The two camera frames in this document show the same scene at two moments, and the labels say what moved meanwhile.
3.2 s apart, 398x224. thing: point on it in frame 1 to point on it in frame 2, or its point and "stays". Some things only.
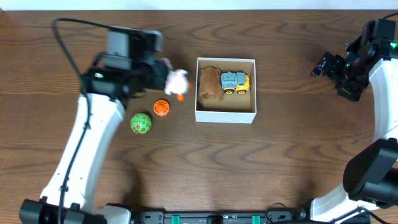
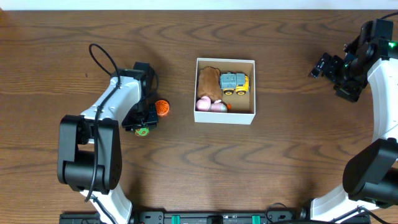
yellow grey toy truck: [239, 81] stays
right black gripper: [328, 66] stays
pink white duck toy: [177, 83] to [204, 103]
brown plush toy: [210, 83] stays
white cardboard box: [233, 107] stays
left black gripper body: [160, 74] to [140, 121]
